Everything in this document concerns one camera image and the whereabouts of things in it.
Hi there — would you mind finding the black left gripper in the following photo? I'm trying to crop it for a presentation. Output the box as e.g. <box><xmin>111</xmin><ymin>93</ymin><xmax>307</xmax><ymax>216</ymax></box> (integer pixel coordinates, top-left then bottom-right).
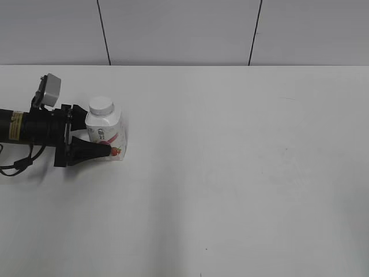
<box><xmin>22</xmin><ymin>104</ymin><xmax>111</xmax><ymax>167</ymax></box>

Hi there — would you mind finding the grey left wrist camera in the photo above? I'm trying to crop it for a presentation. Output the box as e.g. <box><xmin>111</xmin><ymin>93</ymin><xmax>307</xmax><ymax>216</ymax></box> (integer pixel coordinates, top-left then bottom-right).
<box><xmin>31</xmin><ymin>73</ymin><xmax>61</xmax><ymax>108</ymax></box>

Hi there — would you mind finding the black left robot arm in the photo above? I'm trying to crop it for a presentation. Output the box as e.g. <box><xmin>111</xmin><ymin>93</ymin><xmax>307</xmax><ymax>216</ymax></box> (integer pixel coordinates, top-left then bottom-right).
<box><xmin>1</xmin><ymin>104</ymin><xmax>112</xmax><ymax>167</ymax></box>

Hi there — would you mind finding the white bottle cap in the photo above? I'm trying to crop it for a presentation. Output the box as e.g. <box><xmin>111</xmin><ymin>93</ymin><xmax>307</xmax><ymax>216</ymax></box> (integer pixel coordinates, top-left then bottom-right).
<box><xmin>89</xmin><ymin>96</ymin><xmax>114</xmax><ymax>117</ymax></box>

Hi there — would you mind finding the white yili changqing bottle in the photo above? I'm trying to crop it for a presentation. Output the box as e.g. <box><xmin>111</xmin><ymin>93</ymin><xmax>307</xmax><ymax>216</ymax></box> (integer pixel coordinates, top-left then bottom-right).
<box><xmin>85</xmin><ymin>104</ymin><xmax>127</xmax><ymax>161</ymax></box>

